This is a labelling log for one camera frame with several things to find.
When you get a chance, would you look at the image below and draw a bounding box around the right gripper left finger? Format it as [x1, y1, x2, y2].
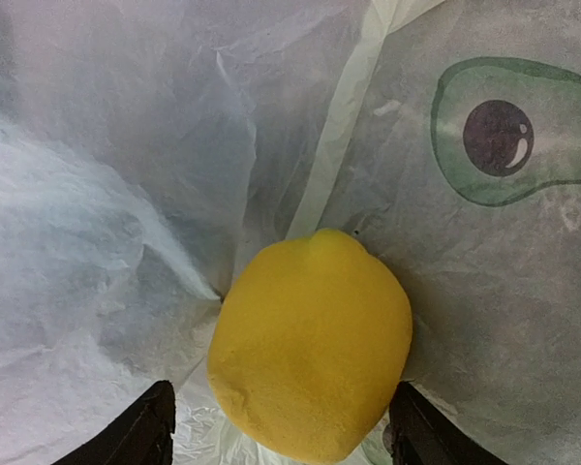
[54, 380, 175, 465]

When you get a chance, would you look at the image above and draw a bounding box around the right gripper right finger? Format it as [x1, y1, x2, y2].
[389, 382, 505, 465]

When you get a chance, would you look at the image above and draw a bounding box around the yellow toy fruit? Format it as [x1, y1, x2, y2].
[207, 229, 413, 464]

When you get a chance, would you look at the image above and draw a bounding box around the light green plastic bag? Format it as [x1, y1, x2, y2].
[0, 1, 581, 464]

